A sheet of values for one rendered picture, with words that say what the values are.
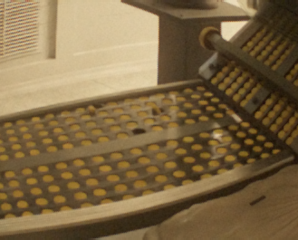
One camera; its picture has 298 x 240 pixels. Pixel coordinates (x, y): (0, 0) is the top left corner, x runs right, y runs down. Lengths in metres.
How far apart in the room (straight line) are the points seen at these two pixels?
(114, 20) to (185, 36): 1.95
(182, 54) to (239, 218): 0.86
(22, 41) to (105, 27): 0.57
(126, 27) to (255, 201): 2.82
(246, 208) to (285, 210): 0.04
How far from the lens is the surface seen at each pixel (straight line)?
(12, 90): 2.98
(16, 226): 0.38
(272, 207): 0.37
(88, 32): 3.06
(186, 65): 1.19
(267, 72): 0.55
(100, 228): 0.40
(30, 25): 2.91
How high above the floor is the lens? 1.20
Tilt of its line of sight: 27 degrees down
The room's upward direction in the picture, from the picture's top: 1 degrees clockwise
